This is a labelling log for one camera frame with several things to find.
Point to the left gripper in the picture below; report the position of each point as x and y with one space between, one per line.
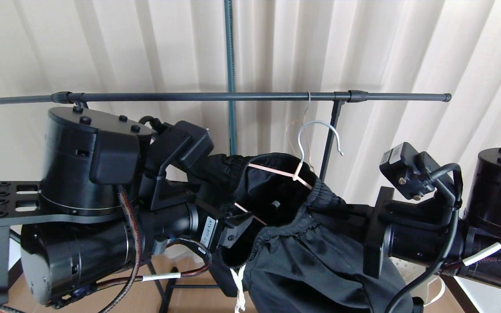
102 252

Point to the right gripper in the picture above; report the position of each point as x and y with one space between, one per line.
429 248

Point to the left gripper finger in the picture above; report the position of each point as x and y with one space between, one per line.
237 228
211 169

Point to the black shorts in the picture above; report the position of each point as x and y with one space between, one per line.
320 269

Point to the pink clothes hanger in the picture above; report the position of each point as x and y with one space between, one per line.
302 130
308 104

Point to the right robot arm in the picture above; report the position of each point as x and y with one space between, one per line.
498 191

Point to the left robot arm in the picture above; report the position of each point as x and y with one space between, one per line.
81 161

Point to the white laundry basket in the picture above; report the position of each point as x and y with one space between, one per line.
439 291

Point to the black clothes rack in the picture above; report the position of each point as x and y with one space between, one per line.
189 96

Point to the window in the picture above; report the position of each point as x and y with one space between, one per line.
230 43

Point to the beige curtain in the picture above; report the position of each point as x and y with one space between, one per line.
407 52
37 52

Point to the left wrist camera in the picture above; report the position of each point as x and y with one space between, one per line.
181 143

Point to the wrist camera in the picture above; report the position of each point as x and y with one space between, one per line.
181 143
407 169

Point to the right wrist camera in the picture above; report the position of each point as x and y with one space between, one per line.
407 169

